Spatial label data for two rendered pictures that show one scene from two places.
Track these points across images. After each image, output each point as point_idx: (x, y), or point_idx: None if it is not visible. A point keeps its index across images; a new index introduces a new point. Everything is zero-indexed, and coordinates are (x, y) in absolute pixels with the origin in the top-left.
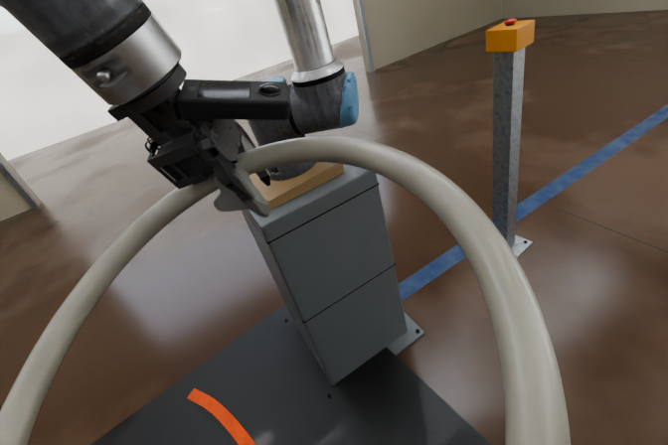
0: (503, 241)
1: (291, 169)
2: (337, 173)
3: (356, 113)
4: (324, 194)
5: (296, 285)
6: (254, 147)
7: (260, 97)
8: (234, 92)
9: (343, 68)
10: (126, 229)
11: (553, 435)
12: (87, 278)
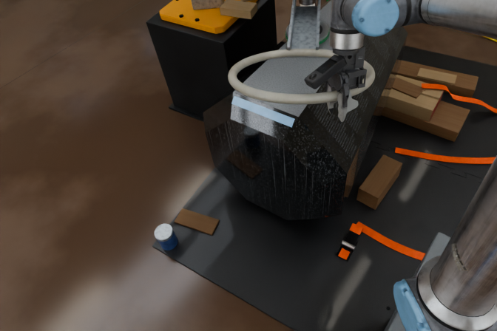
0: (234, 83)
1: None
2: None
3: (400, 315)
4: None
5: (416, 271)
6: (342, 105)
7: (312, 72)
8: (322, 67)
9: (421, 298)
10: (369, 75)
11: (230, 71)
12: (368, 69)
